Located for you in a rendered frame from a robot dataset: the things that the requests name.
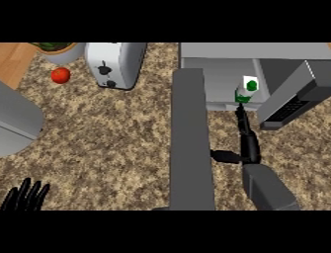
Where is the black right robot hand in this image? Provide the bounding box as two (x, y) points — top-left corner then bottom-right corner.
(208, 102), (263, 166)

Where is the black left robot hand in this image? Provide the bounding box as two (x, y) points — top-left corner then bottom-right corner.
(0, 177), (51, 211)

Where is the dark grey microwave door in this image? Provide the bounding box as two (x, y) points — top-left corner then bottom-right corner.
(167, 67), (217, 211)

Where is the white and green milk carton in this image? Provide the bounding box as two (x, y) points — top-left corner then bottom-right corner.
(233, 74), (261, 104)

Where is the grey microwave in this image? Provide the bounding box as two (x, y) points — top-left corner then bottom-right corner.
(177, 42), (331, 131)

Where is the grey rounded appliance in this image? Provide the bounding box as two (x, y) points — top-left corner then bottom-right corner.
(0, 66), (45, 157)

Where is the silver toaster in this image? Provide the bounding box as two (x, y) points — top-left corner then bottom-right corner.
(82, 42), (149, 91)

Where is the red tomato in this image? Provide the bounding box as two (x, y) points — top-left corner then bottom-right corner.
(50, 66), (71, 85)

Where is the grey pot with green plant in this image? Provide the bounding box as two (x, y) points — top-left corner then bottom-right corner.
(29, 42), (87, 65)

